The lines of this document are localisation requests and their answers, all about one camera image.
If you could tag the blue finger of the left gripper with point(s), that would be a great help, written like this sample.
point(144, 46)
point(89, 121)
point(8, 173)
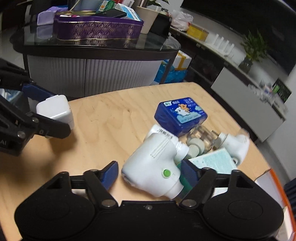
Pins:
point(35, 92)
point(47, 127)

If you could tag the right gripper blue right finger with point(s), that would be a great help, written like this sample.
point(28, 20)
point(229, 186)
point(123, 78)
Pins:
point(190, 174)

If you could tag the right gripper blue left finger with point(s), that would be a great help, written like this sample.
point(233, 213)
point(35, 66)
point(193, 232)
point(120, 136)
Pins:
point(109, 174)

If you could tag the white square wall charger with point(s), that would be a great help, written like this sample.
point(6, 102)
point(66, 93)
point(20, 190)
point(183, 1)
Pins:
point(56, 108)

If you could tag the white small labelled bottle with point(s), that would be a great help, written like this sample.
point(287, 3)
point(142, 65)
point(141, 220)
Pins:
point(181, 148)

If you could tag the teal green product box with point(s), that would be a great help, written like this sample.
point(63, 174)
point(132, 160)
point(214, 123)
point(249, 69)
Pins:
point(218, 160)

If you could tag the clear repellent refill bottle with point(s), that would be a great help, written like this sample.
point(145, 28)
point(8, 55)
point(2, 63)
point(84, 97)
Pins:
point(200, 141)

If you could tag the white plug-in repellent heater green button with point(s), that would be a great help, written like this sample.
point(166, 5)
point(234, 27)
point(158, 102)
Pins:
point(152, 168)

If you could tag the white plug-in heater with bottle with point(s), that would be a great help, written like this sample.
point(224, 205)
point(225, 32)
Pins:
point(236, 145)

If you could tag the blue tin with cartoon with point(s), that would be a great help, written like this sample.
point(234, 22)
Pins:
point(179, 116)

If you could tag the black glass round side table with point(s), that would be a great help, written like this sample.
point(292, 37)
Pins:
point(88, 67)

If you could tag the purple patterned gift box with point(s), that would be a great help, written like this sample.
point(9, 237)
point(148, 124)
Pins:
point(96, 30)

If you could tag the orange white cardboard box tray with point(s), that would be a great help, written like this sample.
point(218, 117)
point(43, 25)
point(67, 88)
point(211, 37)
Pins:
point(270, 183)

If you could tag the blue plastic floor bag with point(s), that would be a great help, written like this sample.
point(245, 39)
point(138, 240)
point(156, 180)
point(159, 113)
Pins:
point(174, 76)

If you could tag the dark blue curtain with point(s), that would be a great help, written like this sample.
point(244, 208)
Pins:
point(290, 191)

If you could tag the white TV console cabinet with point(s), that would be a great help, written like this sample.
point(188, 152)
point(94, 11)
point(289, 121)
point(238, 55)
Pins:
point(232, 88)

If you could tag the white yellow floor carton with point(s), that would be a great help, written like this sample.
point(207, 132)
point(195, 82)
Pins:
point(182, 61)

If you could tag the black green display box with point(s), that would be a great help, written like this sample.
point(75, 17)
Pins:
point(281, 90)

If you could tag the white wifi router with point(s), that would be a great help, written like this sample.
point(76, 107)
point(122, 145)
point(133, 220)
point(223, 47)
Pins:
point(219, 45)

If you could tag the potted green plant glass vase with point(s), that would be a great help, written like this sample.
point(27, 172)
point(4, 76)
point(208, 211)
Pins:
point(256, 49)

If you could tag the yellow cardboard box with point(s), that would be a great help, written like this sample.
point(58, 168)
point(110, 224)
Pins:
point(197, 32)

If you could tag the white plastic bag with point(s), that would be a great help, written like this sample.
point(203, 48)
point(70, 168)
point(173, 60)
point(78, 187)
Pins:
point(181, 20)

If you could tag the black wall television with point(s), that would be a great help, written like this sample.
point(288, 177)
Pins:
point(275, 20)

